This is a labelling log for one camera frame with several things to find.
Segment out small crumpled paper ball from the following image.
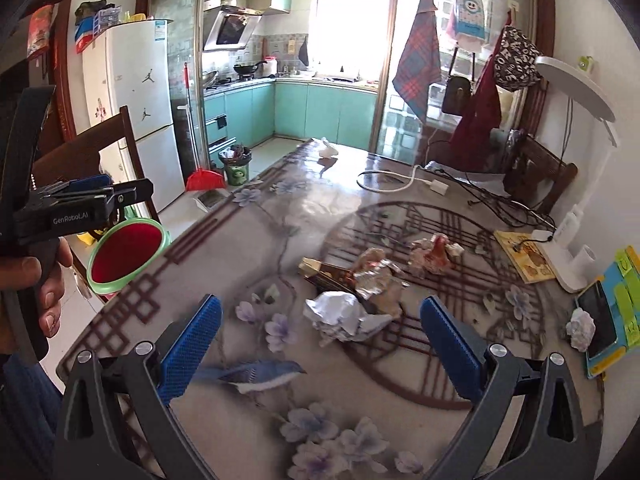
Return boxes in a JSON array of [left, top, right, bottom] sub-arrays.
[[565, 307, 597, 352]]

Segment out brown wooden chair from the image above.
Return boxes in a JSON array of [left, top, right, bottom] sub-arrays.
[[505, 132, 578, 216]]

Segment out crumpled red white wrapper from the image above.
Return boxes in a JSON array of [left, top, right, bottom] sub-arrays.
[[409, 234, 466, 278]]

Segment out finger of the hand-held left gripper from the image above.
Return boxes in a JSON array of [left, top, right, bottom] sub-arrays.
[[37, 174, 155, 207]]

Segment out person's left hand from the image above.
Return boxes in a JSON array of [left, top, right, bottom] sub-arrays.
[[0, 237, 75, 338]]

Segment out small green trash bin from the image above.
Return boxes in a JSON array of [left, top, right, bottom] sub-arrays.
[[218, 145, 252, 187]]

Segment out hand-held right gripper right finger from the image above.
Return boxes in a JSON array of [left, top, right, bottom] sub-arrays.
[[419, 296, 603, 480]]

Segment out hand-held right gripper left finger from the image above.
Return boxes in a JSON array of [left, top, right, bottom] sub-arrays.
[[50, 294, 223, 480]]

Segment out black smartphone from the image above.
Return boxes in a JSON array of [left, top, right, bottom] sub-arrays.
[[575, 280, 621, 361]]

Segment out yellow book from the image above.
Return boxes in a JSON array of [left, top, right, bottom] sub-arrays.
[[494, 230, 558, 283]]

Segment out dark carved wooden chair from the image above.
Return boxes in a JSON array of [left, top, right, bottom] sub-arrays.
[[32, 105, 161, 231]]

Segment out white cable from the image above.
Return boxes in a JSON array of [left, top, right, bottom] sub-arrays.
[[356, 162, 433, 192]]

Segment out grey dustpan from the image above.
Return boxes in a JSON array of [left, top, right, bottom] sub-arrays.
[[195, 189, 231, 210]]

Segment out red broom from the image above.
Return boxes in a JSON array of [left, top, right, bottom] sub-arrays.
[[182, 62, 227, 192]]

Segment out plaid cloth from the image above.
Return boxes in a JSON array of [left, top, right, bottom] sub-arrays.
[[392, 0, 443, 123]]

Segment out white refrigerator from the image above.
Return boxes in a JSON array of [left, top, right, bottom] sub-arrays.
[[82, 20, 186, 213]]

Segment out white printed paper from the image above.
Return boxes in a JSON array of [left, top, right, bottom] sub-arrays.
[[304, 291, 396, 343]]

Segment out person's blue clothing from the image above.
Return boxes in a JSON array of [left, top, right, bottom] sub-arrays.
[[0, 355, 63, 480]]

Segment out white desk lamp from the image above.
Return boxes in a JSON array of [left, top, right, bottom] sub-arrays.
[[530, 55, 618, 295]]

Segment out dark red cloth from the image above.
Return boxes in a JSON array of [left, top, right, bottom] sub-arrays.
[[450, 25, 503, 171]]

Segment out torn brown carton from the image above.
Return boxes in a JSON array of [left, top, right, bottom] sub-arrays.
[[298, 256, 361, 291]]

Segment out crumpled foil wrapper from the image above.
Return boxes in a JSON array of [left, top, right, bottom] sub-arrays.
[[350, 247, 411, 318]]

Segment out range hood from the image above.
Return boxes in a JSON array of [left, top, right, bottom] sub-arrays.
[[202, 5, 263, 53]]

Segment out kitchen window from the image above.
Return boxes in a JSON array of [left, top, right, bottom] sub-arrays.
[[315, 0, 391, 78]]

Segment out crumpled white tissue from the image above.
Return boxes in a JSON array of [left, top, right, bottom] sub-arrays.
[[312, 136, 338, 160]]

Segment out red hanging decoration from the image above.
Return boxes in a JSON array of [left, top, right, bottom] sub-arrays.
[[27, 5, 53, 58]]

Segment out black wok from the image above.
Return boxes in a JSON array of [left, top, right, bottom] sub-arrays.
[[232, 60, 268, 78]]

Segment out blue cartoon wall hanging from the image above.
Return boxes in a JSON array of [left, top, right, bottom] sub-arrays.
[[447, 0, 493, 53]]

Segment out teal kitchen cabinets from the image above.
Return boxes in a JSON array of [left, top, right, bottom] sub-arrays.
[[202, 80, 381, 161]]

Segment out black cables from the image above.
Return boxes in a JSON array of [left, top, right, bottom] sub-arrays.
[[425, 160, 558, 231]]

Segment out black white patterned bag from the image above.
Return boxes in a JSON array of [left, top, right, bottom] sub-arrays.
[[492, 25, 543, 93]]

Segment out green bucket red liner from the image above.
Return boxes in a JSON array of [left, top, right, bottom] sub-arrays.
[[86, 218, 171, 296]]

